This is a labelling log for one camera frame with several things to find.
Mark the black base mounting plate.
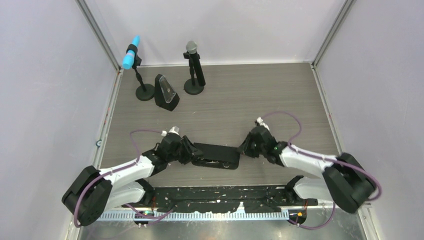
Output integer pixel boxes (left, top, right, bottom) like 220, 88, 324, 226
130, 185, 318, 214

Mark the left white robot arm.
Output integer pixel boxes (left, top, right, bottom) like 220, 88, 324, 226
61, 131, 204, 228

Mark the black metronome clear cover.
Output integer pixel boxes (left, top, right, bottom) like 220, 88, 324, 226
154, 74, 180, 112

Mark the purple cable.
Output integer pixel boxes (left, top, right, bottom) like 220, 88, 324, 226
72, 129, 176, 229
258, 110, 383, 231

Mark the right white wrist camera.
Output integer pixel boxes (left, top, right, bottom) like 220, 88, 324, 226
255, 117, 270, 131

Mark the aluminium frame rail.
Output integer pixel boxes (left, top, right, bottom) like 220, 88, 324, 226
69, 185, 372, 222

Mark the left black mic stand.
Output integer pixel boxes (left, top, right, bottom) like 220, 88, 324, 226
132, 55, 155, 101

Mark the black zip tool case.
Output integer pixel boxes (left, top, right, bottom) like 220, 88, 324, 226
191, 142, 240, 170

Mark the right black mic stand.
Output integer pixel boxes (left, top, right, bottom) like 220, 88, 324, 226
183, 51, 204, 95

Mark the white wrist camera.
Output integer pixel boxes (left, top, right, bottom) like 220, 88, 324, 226
160, 126, 180, 137
255, 117, 270, 131

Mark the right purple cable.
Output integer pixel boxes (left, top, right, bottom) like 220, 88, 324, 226
258, 110, 383, 231

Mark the black mic stand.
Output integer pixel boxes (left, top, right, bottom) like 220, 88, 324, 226
183, 51, 204, 95
132, 55, 155, 101

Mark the blue microphone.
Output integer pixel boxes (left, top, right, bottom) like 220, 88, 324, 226
122, 35, 142, 70

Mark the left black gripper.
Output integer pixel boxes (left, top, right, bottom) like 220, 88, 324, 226
166, 135, 203, 165

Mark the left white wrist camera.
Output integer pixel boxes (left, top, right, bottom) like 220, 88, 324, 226
160, 126, 180, 137

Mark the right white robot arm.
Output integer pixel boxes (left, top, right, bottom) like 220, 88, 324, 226
237, 125, 379, 214

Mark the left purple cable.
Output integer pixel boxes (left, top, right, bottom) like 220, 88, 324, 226
72, 129, 176, 229

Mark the grey black microphone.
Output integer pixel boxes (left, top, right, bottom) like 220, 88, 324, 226
185, 40, 206, 87

